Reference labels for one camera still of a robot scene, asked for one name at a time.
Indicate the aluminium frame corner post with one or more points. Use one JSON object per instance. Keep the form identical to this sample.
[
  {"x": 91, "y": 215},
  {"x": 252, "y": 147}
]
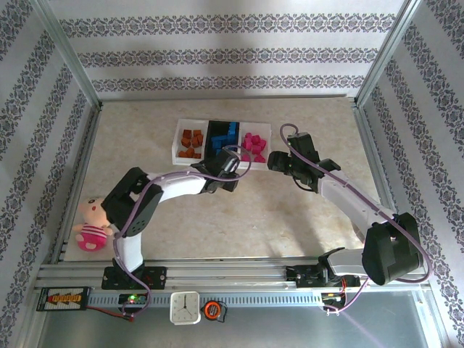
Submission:
[
  {"x": 386, "y": 54},
  {"x": 70, "y": 54}
]

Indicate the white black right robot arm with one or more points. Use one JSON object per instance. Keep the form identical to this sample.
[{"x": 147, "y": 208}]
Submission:
[{"x": 348, "y": 199}]

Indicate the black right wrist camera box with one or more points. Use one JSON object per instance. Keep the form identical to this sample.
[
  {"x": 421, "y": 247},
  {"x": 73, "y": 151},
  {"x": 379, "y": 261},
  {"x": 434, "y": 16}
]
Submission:
[{"x": 302, "y": 146}]

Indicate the orange black tape measure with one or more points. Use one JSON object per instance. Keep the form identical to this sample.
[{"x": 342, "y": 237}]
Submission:
[{"x": 214, "y": 310}]

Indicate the aluminium frame side rail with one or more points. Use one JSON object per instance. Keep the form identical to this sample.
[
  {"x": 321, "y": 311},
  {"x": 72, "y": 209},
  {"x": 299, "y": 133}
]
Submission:
[
  {"x": 88, "y": 145},
  {"x": 373, "y": 145}
]

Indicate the white bin for pink bricks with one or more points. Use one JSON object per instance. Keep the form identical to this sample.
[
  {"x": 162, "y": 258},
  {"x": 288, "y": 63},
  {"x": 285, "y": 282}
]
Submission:
[{"x": 266, "y": 130}]

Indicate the small black device with LEDs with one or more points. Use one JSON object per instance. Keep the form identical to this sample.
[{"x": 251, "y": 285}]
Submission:
[{"x": 132, "y": 299}]

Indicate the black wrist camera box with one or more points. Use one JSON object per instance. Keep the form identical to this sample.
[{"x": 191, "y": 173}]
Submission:
[
  {"x": 226, "y": 161},
  {"x": 302, "y": 146}
]

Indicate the grey metal sheet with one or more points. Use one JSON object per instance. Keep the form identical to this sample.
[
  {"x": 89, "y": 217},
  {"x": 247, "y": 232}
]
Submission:
[{"x": 290, "y": 330}]

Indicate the black power distribution board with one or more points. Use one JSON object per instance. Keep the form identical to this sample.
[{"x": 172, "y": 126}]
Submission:
[{"x": 63, "y": 299}]

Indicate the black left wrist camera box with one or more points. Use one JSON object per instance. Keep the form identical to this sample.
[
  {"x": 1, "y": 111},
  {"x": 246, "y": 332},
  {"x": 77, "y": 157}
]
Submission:
[{"x": 226, "y": 161}]

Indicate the pink lego brick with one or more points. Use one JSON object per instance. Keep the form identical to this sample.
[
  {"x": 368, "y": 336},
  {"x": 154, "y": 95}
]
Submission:
[
  {"x": 264, "y": 144},
  {"x": 248, "y": 137},
  {"x": 246, "y": 156},
  {"x": 248, "y": 145},
  {"x": 256, "y": 139},
  {"x": 256, "y": 148},
  {"x": 260, "y": 157}
]

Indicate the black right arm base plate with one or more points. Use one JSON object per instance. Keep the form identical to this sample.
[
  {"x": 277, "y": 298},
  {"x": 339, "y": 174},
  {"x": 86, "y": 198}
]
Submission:
[{"x": 302, "y": 277}]

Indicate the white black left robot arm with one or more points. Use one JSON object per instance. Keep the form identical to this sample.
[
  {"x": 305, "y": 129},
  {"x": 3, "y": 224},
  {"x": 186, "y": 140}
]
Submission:
[{"x": 177, "y": 186}]

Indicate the white square clock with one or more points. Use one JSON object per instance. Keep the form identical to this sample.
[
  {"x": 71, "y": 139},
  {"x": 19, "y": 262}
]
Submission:
[{"x": 185, "y": 307}]

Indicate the long blue lego brick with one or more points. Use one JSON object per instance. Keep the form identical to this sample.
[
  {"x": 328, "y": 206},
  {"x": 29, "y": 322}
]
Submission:
[{"x": 217, "y": 142}]

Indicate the black plastic bin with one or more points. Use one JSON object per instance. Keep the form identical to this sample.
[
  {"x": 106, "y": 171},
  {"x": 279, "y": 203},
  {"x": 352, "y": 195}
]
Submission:
[{"x": 217, "y": 128}]

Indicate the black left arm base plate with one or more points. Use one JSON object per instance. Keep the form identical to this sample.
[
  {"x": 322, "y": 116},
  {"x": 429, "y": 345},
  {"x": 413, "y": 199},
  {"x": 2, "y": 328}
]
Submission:
[{"x": 157, "y": 277}]

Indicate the aluminium front mounting rail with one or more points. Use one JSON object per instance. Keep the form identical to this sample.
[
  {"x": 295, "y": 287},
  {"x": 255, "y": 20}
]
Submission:
[{"x": 235, "y": 275}]

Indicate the white bin for orange bricks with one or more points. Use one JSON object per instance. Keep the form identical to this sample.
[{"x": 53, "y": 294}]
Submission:
[{"x": 175, "y": 145}]

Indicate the plush doll with pink body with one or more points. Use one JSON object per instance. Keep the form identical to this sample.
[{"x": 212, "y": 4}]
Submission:
[{"x": 92, "y": 232}]

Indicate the aluminium back frame bar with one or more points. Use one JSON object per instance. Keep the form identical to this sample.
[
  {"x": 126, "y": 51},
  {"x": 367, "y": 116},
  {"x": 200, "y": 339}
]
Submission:
[{"x": 217, "y": 97}]

